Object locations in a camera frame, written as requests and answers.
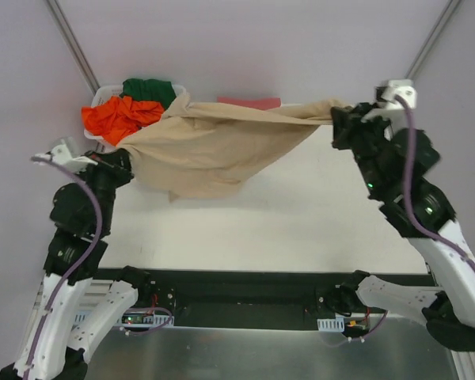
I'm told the white plastic basket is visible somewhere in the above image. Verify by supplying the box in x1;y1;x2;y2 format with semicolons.
83;84;187;146

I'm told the pink folded t shirt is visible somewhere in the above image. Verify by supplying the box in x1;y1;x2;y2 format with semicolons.
217;97;282;110

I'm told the white cable duct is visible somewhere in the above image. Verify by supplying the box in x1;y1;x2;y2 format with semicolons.
317;317;345;333
74;312;175;328

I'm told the right white cable duct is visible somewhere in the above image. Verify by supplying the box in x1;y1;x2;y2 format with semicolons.
317;317;345;333

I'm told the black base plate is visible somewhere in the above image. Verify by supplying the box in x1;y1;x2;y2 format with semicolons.
98;268;385;329

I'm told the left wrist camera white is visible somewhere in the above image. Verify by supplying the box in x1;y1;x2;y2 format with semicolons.
31;137;97;173

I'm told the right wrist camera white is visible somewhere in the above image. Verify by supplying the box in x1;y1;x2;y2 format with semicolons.
363;79;417;120

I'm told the green t shirt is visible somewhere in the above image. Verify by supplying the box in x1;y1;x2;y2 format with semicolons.
120;78;177;109

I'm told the orange t shirt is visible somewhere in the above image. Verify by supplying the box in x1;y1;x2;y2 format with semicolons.
81;96;165;146

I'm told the left aluminium frame post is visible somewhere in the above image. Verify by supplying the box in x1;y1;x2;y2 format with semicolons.
44;0;101;94

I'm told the aluminium frame post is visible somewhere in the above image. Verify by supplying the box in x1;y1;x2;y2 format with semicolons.
405;0;465;81
44;0;101;94

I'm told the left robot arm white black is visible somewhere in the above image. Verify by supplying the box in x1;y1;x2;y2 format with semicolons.
0;144;152;379

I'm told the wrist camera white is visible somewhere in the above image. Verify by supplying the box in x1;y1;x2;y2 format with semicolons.
31;137;97;173
363;79;417;120

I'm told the left white cable duct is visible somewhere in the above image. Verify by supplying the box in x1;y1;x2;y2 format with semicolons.
74;312;175;328

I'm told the beige t shirt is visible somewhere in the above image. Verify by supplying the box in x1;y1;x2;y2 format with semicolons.
118;93;346;201

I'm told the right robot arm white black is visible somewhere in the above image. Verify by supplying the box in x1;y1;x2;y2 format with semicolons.
325;103;475;352

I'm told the right aluminium frame post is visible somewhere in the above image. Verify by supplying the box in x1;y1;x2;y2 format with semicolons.
405;0;465;81

